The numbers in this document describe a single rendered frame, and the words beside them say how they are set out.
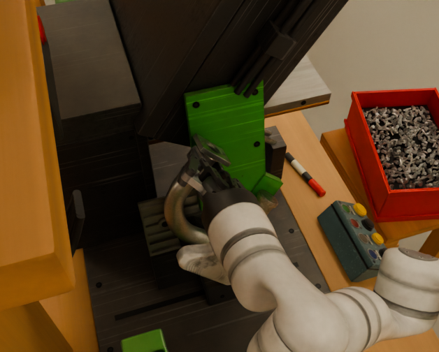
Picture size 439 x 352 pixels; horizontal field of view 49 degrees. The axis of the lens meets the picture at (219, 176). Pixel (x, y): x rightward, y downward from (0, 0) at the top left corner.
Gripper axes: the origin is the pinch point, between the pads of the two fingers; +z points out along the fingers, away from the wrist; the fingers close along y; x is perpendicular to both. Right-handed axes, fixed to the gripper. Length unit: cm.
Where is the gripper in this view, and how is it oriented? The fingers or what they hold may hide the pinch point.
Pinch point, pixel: (205, 163)
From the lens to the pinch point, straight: 69.4
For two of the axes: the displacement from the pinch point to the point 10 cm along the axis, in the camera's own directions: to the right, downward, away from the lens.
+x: -6.3, 7.2, 2.9
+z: -3.0, -5.7, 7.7
